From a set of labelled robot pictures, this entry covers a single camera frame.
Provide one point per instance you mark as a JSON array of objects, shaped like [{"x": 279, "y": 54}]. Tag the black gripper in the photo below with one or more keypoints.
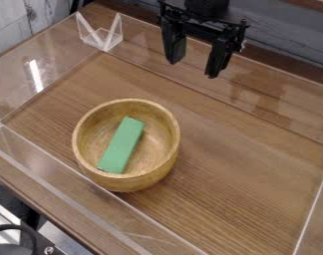
[{"x": 206, "y": 19}]

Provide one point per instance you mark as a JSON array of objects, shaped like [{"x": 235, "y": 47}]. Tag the green rectangular block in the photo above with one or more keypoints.
[{"x": 124, "y": 142}]

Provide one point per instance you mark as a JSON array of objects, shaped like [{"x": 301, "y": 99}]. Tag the brown wooden bowl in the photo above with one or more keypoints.
[{"x": 156, "y": 153}]

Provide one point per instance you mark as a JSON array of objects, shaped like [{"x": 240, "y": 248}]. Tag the clear acrylic corner bracket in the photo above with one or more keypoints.
[{"x": 104, "y": 39}]

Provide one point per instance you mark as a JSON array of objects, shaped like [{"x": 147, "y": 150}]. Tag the black metal table frame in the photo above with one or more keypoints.
[{"x": 21, "y": 238}]

